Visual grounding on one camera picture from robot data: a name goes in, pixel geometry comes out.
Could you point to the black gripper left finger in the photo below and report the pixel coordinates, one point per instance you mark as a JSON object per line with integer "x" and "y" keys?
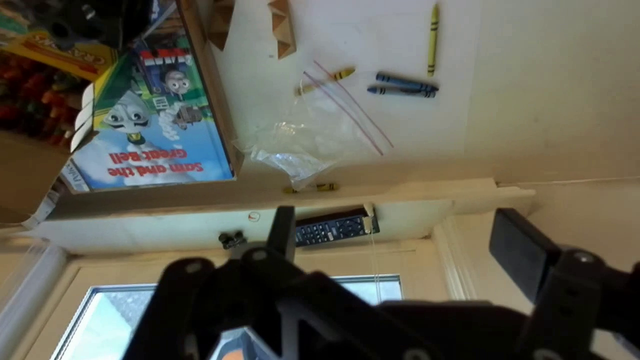
{"x": 220, "y": 292}

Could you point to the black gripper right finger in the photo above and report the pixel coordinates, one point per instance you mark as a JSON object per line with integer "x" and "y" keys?
{"x": 532, "y": 261}

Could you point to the small black sill item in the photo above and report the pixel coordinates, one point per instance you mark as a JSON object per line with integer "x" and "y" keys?
{"x": 230, "y": 238}

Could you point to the black remote control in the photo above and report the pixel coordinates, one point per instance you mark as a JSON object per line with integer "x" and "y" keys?
{"x": 333, "y": 228}

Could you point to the clear plastic bag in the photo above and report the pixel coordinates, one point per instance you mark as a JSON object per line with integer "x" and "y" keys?
{"x": 300, "y": 143}

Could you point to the brown wooden box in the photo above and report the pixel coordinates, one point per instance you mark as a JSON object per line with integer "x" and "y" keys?
{"x": 209, "y": 86}

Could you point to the blue crayon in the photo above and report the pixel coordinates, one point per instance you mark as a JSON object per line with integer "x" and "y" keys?
{"x": 401, "y": 91}
{"x": 407, "y": 80}

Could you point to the green crayon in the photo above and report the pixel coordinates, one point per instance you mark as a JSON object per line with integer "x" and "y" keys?
{"x": 433, "y": 40}

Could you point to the small wooden block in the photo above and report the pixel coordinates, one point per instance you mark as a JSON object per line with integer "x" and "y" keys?
{"x": 220, "y": 23}
{"x": 282, "y": 26}

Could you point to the dark jar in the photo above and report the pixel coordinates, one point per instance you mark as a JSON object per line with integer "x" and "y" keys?
{"x": 101, "y": 16}

